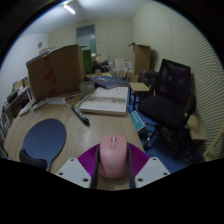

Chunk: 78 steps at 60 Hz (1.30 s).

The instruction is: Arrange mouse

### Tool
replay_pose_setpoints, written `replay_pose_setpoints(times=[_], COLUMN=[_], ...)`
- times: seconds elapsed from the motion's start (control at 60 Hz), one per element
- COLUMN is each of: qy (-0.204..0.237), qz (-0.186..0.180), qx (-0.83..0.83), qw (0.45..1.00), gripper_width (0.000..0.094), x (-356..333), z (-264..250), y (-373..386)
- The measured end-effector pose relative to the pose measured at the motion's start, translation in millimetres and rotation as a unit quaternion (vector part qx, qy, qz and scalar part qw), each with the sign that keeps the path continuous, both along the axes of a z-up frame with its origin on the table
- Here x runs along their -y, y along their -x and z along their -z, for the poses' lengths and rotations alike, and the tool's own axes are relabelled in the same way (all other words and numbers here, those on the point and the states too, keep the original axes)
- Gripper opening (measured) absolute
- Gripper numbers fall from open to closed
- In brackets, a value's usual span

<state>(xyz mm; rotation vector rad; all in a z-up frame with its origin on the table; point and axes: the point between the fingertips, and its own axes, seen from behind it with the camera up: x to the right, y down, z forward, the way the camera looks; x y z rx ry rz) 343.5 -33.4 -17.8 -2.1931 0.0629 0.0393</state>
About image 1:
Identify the green cabinet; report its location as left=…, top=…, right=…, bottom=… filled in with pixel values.
left=82, top=49, right=94, bottom=75

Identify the large brown cardboard box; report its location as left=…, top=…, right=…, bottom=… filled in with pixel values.
left=25, top=44, right=85, bottom=103

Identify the small wooden side table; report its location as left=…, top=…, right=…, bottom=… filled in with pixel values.
left=128, top=82, right=151, bottom=111

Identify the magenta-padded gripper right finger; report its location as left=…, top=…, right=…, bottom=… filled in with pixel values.
left=126, top=143, right=172, bottom=190

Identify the teal flat box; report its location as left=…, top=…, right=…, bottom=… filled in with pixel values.
left=129, top=110, right=147, bottom=133

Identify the white paper sheet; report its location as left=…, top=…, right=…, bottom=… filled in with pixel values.
left=49, top=94, right=82, bottom=106

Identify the large white book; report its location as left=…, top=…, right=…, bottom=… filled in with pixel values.
left=79, top=86, right=130, bottom=117

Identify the ceiling tube light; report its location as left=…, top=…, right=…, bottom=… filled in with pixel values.
left=62, top=3, right=77, bottom=15

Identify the cluttered shelf unit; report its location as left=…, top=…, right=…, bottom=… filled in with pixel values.
left=0, top=76, right=33, bottom=134

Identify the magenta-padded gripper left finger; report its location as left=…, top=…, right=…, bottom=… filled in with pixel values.
left=55, top=143, right=102, bottom=190

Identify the black marker pen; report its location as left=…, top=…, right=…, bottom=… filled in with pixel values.
left=70, top=104, right=90, bottom=126

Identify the blue mouse pad, wrist rest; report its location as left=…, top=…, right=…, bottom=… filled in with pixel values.
left=18, top=118, right=68, bottom=172

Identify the grey door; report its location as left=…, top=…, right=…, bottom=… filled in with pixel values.
left=75, top=24, right=97, bottom=54

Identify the black office chair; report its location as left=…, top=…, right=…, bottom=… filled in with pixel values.
left=138, top=58, right=198, bottom=158

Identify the dark blue book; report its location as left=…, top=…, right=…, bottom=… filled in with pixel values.
left=89, top=75, right=130, bottom=90

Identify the tall open cardboard box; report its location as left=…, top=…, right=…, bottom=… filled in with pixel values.
left=128, top=42, right=152, bottom=76

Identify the pink computer mouse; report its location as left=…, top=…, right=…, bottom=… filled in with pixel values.
left=98, top=134, right=129, bottom=179

